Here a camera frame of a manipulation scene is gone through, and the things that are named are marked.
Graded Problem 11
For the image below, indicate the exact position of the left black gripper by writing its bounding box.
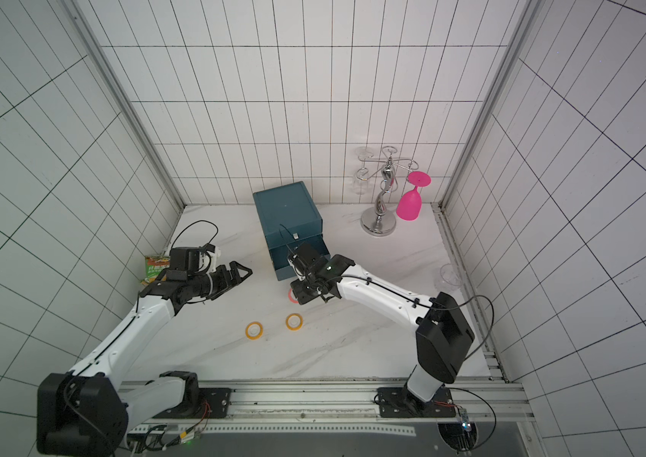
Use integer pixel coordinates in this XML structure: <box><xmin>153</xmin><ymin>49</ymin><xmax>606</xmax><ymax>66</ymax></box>
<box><xmin>188</xmin><ymin>261</ymin><xmax>254</xmax><ymax>301</ymax></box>

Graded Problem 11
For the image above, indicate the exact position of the teal three-drawer cabinet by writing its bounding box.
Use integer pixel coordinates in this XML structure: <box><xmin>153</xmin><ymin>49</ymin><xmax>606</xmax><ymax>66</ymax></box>
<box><xmin>252</xmin><ymin>182</ymin><xmax>330</xmax><ymax>281</ymax></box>

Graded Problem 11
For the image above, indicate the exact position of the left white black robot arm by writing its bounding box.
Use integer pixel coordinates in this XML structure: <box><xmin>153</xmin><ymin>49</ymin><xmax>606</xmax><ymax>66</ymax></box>
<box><xmin>37</xmin><ymin>261</ymin><xmax>252</xmax><ymax>456</ymax></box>

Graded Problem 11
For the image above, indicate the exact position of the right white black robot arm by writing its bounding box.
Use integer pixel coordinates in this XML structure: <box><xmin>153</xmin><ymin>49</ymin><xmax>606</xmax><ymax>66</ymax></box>
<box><xmin>288</xmin><ymin>243</ymin><xmax>475</xmax><ymax>418</ymax></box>

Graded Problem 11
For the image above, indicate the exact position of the green snack bag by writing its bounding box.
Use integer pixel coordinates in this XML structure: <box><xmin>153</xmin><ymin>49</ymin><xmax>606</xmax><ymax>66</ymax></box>
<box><xmin>142</xmin><ymin>255</ymin><xmax>170</xmax><ymax>286</ymax></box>

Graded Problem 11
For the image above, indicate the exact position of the silver wine glass rack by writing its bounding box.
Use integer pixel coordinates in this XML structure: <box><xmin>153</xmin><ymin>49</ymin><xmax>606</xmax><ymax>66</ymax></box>
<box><xmin>360</xmin><ymin>145</ymin><xmax>420</xmax><ymax>237</ymax></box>

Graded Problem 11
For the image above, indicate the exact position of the hanging clear wine glass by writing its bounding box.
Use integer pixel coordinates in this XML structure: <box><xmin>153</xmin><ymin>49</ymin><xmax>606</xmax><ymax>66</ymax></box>
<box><xmin>353</xmin><ymin>147</ymin><xmax>375</xmax><ymax>197</ymax></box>

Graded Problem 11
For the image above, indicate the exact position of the pink plastic wine glass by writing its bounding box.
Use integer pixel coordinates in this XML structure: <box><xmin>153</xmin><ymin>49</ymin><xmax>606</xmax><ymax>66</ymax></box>
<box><xmin>396</xmin><ymin>171</ymin><xmax>431</xmax><ymax>221</ymax></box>

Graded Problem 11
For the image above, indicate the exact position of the clear plastic cup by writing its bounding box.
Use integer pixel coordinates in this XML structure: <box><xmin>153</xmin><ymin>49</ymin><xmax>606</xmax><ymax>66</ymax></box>
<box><xmin>436</xmin><ymin>264</ymin><xmax>462</xmax><ymax>292</ymax></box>

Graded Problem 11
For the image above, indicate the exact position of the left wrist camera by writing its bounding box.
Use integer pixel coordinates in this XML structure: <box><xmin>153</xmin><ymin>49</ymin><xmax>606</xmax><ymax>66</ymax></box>
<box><xmin>198</xmin><ymin>243</ymin><xmax>220</xmax><ymax>273</ymax></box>

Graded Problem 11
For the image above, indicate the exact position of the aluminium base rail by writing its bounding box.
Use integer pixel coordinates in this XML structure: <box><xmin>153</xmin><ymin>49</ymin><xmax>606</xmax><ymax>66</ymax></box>
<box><xmin>128</xmin><ymin>378</ymin><xmax>535</xmax><ymax>440</ymax></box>

